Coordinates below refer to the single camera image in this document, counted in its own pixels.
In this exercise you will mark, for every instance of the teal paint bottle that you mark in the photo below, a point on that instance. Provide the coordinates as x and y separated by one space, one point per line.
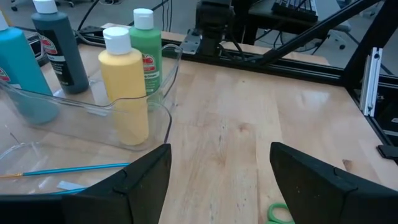
21 62

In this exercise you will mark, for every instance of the silver aluminium extrusion bar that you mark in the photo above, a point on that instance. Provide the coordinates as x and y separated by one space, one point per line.
371 81

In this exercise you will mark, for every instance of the black aluminium table frame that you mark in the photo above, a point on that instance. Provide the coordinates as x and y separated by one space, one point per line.
311 72

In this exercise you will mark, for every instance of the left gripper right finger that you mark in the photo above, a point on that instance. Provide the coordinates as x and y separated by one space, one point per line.
311 193

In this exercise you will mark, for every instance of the yellow paint bottle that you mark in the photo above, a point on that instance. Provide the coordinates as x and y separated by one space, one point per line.
124 87

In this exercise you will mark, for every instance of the green paint bottle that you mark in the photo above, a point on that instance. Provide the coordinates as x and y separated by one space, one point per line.
149 43

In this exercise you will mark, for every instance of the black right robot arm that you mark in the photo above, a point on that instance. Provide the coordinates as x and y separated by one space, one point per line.
214 18

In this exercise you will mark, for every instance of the black paint bottle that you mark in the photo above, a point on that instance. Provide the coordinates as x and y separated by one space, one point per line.
76 62

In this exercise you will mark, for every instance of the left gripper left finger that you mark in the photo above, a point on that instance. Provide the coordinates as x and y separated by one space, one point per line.
140 193

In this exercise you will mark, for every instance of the backlit computer keyboard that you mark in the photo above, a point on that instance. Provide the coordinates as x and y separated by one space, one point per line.
295 9

